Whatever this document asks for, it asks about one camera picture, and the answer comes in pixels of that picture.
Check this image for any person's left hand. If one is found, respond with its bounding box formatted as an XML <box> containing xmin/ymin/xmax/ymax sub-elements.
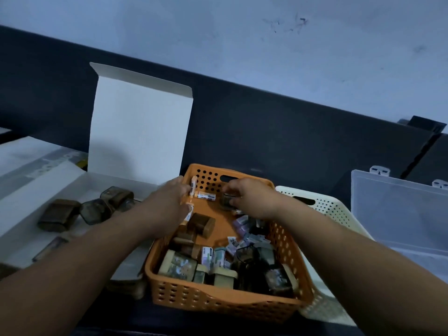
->
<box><xmin>141</xmin><ymin>175</ymin><xmax>194</xmax><ymax>239</ymax></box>

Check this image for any person's right hand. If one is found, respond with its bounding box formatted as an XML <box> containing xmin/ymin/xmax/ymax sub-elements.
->
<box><xmin>222</xmin><ymin>177</ymin><xmax>292</xmax><ymax>222</ymax></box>

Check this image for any pile of small tubes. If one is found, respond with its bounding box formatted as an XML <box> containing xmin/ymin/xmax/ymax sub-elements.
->
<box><xmin>201</xmin><ymin>215</ymin><xmax>270</xmax><ymax>273</ymax></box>

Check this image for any pile of items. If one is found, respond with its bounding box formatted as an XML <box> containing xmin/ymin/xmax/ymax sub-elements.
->
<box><xmin>157</xmin><ymin>192</ymin><xmax>300</xmax><ymax>299</ymax></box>

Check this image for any dark opaque small brown box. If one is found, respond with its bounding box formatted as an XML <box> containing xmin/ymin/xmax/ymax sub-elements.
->
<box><xmin>37</xmin><ymin>198</ymin><xmax>82</xmax><ymax>233</ymax></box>

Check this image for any clear plastic organizer case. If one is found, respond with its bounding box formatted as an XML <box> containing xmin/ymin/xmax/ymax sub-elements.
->
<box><xmin>351</xmin><ymin>165</ymin><xmax>448</xmax><ymax>282</ymax></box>

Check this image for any person's left forearm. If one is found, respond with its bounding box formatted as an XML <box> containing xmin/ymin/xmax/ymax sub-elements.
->
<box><xmin>0</xmin><ymin>206</ymin><xmax>165</xmax><ymax>336</ymax></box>

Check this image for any person's right forearm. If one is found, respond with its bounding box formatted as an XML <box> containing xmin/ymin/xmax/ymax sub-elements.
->
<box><xmin>269</xmin><ymin>203</ymin><xmax>448</xmax><ymax>336</ymax></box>

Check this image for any white cardboard box open lid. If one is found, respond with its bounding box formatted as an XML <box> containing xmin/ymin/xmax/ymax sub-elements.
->
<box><xmin>0</xmin><ymin>62</ymin><xmax>194</xmax><ymax>300</ymax></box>

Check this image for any wide black shelf back panel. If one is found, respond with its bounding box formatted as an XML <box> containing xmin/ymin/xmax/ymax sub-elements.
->
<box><xmin>0</xmin><ymin>25</ymin><xmax>434</xmax><ymax>207</ymax></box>

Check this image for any white perforated plastic basket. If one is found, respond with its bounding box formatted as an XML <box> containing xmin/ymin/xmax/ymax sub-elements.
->
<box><xmin>275</xmin><ymin>185</ymin><xmax>373</xmax><ymax>327</ymax></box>

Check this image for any orange plastic basket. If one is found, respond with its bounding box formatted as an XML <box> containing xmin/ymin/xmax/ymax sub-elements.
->
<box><xmin>144</xmin><ymin>163</ymin><xmax>315</xmax><ymax>324</ymax></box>

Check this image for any white grey-banded notebook package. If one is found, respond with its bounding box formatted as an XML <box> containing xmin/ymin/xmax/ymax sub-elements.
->
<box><xmin>0</xmin><ymin>136</ymin><xmax>88</xmax><ymax>202</ymax></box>

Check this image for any narrow black shelf back panel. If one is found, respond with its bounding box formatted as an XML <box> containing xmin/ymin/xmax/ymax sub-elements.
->
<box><xmin>406</xmin><ymin>134</ymin><xmax>448</xmax><ymax>186</ymax></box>

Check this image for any black slotted shelf upright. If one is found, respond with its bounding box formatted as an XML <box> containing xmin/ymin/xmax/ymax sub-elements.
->
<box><xmin>397</xmin><ymin>115</ymin><xmax>448</xmax><ymax>180</ymax></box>

